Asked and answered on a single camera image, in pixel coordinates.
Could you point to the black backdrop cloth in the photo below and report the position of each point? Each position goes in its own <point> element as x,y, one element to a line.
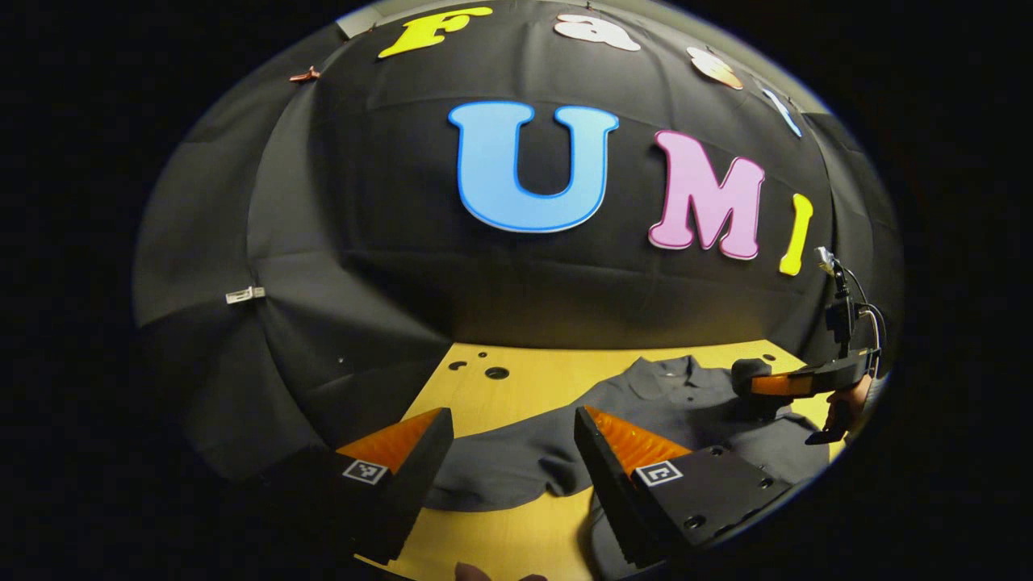
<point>363,242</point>

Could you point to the grey collared shirt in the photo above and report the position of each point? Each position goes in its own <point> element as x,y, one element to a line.
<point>670,411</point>

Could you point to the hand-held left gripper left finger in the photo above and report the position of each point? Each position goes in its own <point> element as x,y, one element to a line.
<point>416,492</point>

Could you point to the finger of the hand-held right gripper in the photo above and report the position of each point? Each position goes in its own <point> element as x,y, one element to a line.
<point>750,379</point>

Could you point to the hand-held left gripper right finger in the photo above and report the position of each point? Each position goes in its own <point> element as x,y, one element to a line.
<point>601,484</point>

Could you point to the brown cloth clip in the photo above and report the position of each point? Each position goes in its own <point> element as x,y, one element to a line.
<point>305,75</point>

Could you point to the white cloth clip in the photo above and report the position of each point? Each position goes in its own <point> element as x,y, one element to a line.
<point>244,294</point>

